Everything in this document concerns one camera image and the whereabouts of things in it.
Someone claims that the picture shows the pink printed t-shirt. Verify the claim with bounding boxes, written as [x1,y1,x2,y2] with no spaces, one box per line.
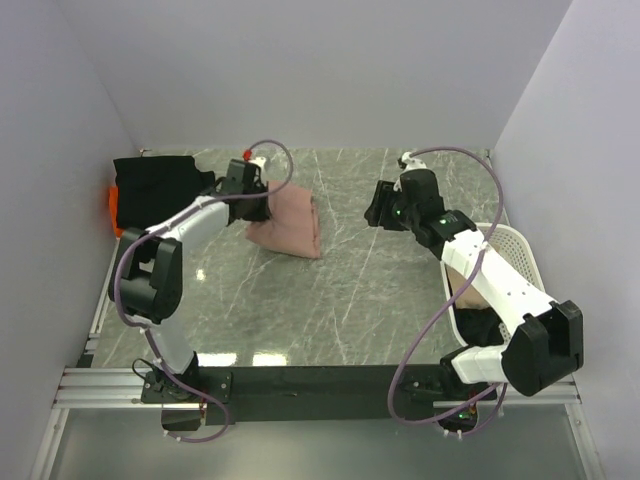
[245,181,321,259]

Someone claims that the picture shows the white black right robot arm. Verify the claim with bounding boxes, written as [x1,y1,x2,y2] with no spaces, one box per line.
[364,169,584,399]

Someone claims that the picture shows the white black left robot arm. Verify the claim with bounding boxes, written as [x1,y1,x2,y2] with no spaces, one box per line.
[109,156,270,402]

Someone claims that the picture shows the folded black t-shirt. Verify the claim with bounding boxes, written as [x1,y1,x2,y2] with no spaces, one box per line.
[113,155,216,231]

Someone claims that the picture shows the white plastic laundry basket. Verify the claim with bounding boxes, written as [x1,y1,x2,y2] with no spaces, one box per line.
[441,223,550,344]

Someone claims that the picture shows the beige garment in basket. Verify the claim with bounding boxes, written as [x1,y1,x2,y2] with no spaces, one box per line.
[445,265,490,310]

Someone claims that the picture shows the folded orange t-shirt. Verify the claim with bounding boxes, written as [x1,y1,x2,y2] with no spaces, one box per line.
[107,185,123,238]

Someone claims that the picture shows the black garment in basket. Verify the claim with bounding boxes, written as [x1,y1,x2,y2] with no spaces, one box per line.
[454,308,504,347]

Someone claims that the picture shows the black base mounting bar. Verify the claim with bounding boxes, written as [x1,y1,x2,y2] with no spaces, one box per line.
[140,364,501,431]

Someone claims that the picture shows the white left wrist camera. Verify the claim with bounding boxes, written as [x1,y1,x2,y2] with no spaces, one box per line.
[242,149,270,170]

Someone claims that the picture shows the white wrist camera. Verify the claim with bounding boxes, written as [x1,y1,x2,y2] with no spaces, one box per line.
[397,152,426,173]
[242,149,270,170]

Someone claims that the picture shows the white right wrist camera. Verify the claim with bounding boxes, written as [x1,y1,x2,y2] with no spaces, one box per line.
[397,152,426,173]

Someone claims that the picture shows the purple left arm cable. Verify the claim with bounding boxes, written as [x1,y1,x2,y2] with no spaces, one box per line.
[112,138,294,444]

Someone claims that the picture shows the aluminium frame rail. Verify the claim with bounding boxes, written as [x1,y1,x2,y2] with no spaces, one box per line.
[35,229,604,479]

